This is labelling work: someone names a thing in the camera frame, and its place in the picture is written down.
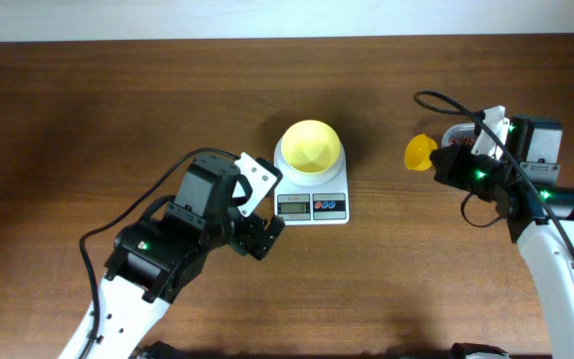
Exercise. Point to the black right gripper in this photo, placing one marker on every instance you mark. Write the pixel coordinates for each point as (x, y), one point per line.
(446, 171)

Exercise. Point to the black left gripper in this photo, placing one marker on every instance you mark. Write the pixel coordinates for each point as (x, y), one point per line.
(251, 226)

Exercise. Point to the yellow measuring scoop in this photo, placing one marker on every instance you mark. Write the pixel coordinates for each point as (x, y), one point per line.
(418, 151)

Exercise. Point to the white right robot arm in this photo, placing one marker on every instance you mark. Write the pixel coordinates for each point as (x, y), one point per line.
(521, 180)

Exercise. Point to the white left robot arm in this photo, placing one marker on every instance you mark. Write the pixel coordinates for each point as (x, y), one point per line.
(166, 248)

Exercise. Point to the white digital kitchen scale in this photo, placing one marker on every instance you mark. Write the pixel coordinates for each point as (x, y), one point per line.
(312, 199)

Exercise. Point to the yellow plastic bowl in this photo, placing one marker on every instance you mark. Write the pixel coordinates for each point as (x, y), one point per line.
(310, 147)

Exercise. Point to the red beans in container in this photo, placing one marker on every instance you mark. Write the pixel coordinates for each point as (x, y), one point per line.
(466, 141)

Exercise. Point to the clear plastic container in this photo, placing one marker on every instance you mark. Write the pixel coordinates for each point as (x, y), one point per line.
(457, 131)

